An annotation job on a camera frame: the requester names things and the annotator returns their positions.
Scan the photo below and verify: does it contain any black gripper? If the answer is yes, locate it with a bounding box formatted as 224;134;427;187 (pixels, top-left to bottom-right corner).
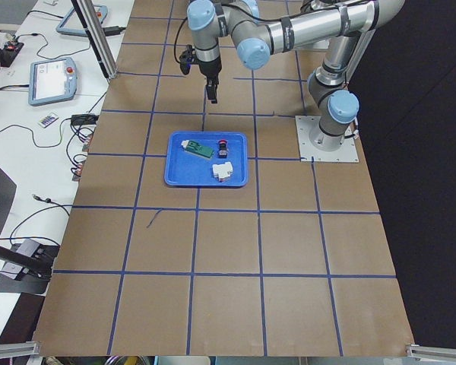
198;59;221;103

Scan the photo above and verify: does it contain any far teach pendant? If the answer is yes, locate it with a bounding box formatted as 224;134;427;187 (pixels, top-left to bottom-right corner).
55;4;109;37

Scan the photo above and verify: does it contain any blue plastic tray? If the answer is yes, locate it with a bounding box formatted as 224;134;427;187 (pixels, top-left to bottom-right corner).
164;131;249;187

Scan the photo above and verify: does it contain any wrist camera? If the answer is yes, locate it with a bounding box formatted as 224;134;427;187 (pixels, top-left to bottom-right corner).
179;45;198;75

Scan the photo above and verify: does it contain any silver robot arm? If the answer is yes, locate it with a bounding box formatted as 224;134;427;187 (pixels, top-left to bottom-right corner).
176;1;404;152

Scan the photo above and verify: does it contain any aluminium frame post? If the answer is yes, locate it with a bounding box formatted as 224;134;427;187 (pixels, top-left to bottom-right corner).
71;0;118;80

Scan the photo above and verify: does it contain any red mushroom push button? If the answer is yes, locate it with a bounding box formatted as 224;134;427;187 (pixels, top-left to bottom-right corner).
218;139;228;158

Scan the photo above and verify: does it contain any grey hub box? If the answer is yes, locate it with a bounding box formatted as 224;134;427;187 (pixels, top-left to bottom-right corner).
2;239;43;280

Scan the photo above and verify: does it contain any black device with red button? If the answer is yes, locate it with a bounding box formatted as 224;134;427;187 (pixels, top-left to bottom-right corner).
0;41;24;68

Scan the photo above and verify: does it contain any teach pendant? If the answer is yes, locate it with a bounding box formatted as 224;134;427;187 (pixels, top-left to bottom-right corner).
55;4;109;37
28;57;78;106

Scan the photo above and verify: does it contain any small remote control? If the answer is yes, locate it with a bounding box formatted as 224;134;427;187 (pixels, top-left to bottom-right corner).
38;113;59;129

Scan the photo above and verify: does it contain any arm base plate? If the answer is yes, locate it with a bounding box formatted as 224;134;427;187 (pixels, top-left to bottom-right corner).
296;116;359;163

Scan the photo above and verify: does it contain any near teach pendant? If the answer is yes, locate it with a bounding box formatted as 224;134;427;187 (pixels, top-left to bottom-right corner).
28;57;78;106

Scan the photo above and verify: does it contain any white grey circuit breaker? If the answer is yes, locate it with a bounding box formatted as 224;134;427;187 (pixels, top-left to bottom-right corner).
211;161;233;183

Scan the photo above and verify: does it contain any black power adapter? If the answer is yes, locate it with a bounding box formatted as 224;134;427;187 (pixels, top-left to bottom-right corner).
71;113;99;126

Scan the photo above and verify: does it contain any green electrical switch module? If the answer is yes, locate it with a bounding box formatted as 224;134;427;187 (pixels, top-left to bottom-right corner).
181;139;214;159

